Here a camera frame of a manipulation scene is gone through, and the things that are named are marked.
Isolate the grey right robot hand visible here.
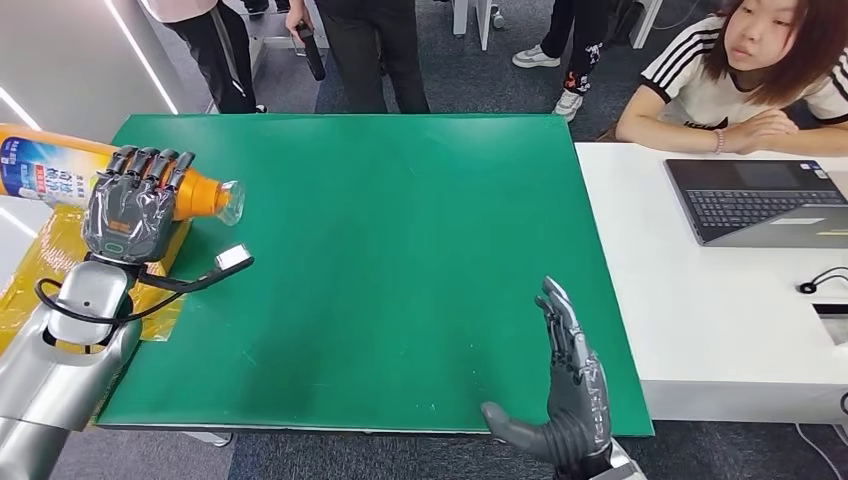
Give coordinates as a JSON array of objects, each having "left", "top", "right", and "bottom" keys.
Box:
[{"left": 481, "top": 276, "right": 612, "bottom": 473}]

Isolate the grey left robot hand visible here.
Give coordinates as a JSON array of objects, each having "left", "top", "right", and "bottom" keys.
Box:
[{"left": 81, "top": 145, "right": 197, "bottom": 266}]

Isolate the orange plastic bottle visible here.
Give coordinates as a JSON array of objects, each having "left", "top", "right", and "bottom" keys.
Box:
[{"left": 0, "top": 123, "right": 246, "bottom": 227}]

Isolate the yellow taped cardboard box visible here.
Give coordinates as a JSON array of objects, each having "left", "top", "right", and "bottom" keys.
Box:
[{"left": 0, "top": 203, "right": 193, "bottom": 356}]

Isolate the white desk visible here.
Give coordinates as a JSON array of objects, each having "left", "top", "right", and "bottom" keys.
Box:
[{"left": 574, "top": 142, "right": 848, "bottom": 429}]

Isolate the standing person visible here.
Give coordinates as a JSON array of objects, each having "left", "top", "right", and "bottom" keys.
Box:
[
  {"left": 511, "top": 0, "right": 614, "bottom": 124},
  {"left": 286, "top": 0, "right": 432, "bottom": 115},
  {"left": 139, "top": 0, "right": 270, "bottom": 115}
]

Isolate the green table mat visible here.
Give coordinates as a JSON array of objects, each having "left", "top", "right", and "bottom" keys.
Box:
[{"left": 95, "top": 113, "right": 656, "bottom": 439}]

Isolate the black handheld device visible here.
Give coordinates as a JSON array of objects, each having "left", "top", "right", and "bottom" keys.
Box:
[{"left": 296, "top": 23, "right": 327, "bottom": 82}]

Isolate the dark grey laptop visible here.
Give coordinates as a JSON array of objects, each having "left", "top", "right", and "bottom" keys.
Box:
[{"left": 664, "top": 158, "right": 848, "bottom": 250}]

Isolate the seated person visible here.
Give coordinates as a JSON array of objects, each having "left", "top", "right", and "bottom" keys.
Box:
[{"left": 599, "top": 0, "right": 848, "bottom": 158}]

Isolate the white desk leg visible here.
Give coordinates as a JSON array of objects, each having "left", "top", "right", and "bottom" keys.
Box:
[{"left": 631, "top": 0, "right": 666, "bottom": 51}]

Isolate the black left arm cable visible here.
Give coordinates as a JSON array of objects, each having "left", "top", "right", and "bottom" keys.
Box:
[{"left": 34, "top": 276, "right": 187, "bottom": 327}]

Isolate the white floor cable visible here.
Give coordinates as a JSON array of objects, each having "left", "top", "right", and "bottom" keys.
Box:
[{"left": 798, "top": 423, "right": 848, "bottom": 480}]

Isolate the black cable on desk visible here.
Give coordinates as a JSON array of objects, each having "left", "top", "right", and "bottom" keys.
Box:
[{"left": 798, "top": 266, "right": 848, "bottom": 296}]

